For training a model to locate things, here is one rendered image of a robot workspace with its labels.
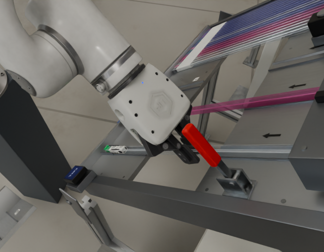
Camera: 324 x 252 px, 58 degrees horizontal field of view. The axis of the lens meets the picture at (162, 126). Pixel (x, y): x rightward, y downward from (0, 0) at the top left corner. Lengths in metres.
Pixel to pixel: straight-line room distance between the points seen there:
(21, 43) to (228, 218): 0.31
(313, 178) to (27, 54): 0.33
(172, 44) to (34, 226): 1.43
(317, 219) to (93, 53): 0.32
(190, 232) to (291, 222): 1.12
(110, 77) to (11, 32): 0.13
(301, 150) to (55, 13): 0.33
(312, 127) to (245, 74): 1.70
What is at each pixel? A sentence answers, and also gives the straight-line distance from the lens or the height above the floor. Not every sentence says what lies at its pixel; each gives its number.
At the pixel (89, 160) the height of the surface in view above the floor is 0.73.
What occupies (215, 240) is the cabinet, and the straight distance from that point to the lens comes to 0.77.
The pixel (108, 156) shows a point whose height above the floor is 0.75.
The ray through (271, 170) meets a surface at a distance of 0.38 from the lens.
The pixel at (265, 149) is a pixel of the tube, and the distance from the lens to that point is 0.39.
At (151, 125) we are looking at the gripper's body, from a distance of 0.42.
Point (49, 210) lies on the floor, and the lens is 1.53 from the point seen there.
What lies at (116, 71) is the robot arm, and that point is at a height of 1.07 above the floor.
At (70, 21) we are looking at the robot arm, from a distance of 0.42.
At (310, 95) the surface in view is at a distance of 0.45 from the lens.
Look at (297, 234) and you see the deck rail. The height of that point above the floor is 1.07.
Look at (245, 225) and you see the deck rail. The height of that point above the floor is 1.02.
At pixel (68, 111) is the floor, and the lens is 1.81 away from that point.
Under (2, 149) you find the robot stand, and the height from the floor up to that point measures 0.50.
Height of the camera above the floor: 1.36
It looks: 55 degrees down
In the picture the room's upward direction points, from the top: straight up
